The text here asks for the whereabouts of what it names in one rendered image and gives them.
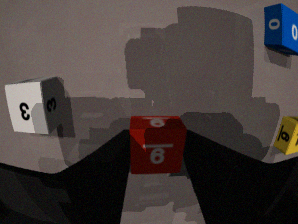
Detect dark red block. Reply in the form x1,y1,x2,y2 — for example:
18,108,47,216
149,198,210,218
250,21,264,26
130,116,186,175

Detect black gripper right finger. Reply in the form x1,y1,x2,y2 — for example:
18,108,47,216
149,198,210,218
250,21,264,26
184,129,298,224

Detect grey block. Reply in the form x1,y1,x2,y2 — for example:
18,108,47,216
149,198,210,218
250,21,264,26
4,76,63,135

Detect blue block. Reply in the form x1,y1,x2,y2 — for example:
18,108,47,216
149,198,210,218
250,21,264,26
263,3,298,56

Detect yellow block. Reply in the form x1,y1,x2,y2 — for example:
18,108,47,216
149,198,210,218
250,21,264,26
274,116,298,156

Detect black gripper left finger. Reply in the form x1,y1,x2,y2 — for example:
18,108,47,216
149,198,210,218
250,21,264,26
0,129,130,224

